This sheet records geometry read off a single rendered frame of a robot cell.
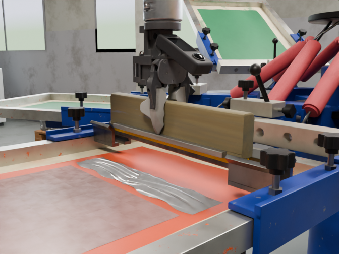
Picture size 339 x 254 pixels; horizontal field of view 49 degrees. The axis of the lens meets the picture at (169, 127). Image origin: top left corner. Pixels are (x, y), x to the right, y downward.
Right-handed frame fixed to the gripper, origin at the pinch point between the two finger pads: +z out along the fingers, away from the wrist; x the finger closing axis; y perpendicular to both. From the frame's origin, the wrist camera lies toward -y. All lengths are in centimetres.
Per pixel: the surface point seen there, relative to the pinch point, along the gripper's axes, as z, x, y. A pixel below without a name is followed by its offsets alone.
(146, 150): 9.1, -6.4, 15.8
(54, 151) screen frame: 8.0, 12.8, 25.3
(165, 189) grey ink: 8.6, 8.5, -8.5
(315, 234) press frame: 50, -75, 4
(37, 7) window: -95, -218, 583
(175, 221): 9.0, 14.8, -18.1
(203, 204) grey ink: 8.6, 8.2, -17.1
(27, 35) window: -49, -210, 615
